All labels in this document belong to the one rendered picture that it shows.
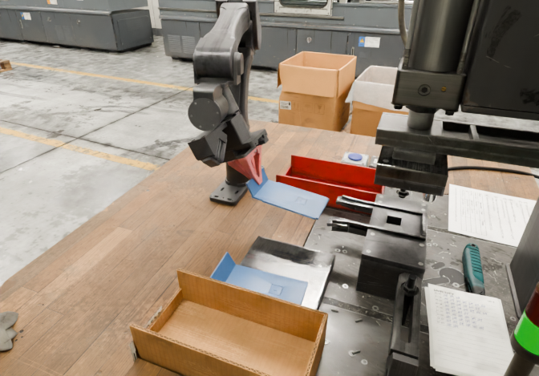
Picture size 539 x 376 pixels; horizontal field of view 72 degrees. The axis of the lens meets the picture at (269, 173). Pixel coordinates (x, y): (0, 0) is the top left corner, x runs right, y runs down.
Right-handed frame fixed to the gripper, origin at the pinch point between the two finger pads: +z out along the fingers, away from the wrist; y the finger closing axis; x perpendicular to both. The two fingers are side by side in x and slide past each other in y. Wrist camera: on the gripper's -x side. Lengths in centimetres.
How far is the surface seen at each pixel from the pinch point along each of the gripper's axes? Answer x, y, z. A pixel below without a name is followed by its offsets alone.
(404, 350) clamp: -24.3, 28.1, 17.1
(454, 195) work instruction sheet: 31, 29, 28
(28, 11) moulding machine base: 442, -658, -252
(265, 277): -15.9, 4.5, 11.8
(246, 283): -18.5, 2.3, 10.6
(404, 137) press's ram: -2.7, 30.9, -2.7
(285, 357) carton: -27.4, 11.5, 16.7
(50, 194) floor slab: 73, -227, 7
